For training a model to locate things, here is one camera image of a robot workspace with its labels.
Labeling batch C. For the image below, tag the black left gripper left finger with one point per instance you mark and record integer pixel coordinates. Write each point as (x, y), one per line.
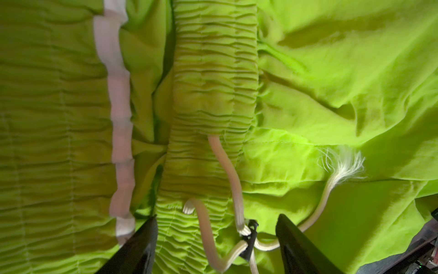
(137, 256)

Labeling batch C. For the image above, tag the lime green shorts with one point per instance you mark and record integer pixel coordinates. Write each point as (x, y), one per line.
(216, 117)

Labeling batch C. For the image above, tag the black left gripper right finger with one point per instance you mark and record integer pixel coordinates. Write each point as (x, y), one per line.
(299, 254)

